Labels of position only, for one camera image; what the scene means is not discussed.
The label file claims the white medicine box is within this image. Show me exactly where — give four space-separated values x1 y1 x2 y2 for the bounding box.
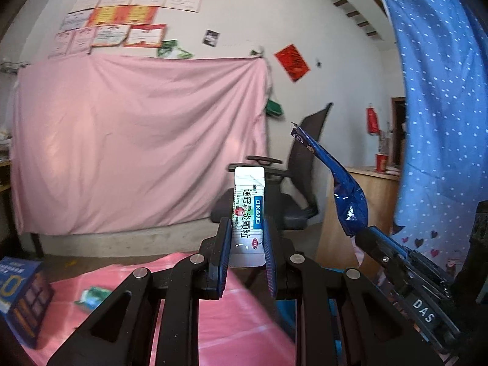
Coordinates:
229 166 266 268

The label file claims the small black wall photo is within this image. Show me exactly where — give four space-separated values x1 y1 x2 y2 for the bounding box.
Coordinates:
203 30 220 47

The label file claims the pink checked tablecloth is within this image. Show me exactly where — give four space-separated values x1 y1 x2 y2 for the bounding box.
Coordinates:
22 250 299 366

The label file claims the red paper cup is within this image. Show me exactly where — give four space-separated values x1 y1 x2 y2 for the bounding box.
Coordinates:
375 153 389 173

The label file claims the wooden cabinet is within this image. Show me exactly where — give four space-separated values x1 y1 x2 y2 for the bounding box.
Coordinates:
315 167 400 278

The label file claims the blue patterned curtain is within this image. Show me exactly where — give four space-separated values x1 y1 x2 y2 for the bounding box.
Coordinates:
384 0 487 275

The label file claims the green hanging bag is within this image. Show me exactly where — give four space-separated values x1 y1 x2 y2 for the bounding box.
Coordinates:
266 99 284 118

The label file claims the pink hanging sheet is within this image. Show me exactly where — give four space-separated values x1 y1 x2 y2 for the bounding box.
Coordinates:
11 54 269 235

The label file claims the blue foil wrapper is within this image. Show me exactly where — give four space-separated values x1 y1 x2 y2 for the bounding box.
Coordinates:
291 123 368 237

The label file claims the green snack wrapper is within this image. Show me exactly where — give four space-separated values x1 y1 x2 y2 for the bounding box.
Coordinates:
74 287 112 311

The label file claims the wall certificates cluster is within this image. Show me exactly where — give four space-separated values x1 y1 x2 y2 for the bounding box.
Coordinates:
48 0 202 59

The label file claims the red diamond wall paper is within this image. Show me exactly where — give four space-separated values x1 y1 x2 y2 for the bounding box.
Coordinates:
274 44 310 83

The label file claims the blue cardboard box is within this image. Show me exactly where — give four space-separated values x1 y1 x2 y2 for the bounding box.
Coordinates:
0 257 54 349

